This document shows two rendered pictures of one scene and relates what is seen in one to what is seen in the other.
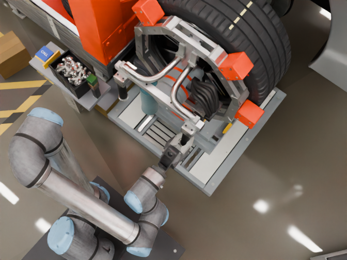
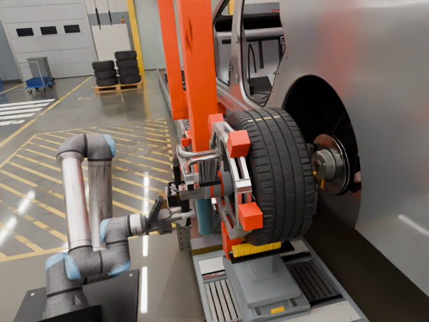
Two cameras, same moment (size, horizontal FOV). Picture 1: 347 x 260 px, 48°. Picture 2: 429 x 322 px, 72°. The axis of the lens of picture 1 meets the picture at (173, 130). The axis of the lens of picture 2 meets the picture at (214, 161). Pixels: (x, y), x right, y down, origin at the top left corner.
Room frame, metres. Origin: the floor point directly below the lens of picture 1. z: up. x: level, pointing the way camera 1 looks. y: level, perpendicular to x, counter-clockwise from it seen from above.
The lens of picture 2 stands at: (-0.08, -0.96, 1.54)
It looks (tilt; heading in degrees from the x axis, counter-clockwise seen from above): 24 degrees down; 50
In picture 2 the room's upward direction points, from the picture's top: 4 degrees counter-clockwise
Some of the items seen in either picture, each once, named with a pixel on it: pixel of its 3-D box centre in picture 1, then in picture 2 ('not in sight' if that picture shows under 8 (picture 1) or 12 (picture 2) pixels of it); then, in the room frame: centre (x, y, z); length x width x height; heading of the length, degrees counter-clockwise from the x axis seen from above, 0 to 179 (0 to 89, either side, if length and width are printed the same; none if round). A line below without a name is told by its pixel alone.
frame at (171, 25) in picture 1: (188, 71); (228, 181); (0.79, -0.02, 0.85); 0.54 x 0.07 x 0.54; 61
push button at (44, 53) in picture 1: (45, 54); not in sight; (0.96, 0.74, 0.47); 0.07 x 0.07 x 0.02; 61
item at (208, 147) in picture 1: (194, 107); (261, 281); (0.94, -0.11, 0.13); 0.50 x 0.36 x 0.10; 61
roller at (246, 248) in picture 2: not in sight; (256, 246); (0.82, -0.18, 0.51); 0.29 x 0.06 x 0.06; 151
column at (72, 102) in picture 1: (73, 90); (182, 224); (0.89, 0.62, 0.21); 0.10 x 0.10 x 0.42; 61
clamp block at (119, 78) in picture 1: (125, 74); (180, 159); (0.70, 0.23, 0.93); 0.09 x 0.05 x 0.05; 151
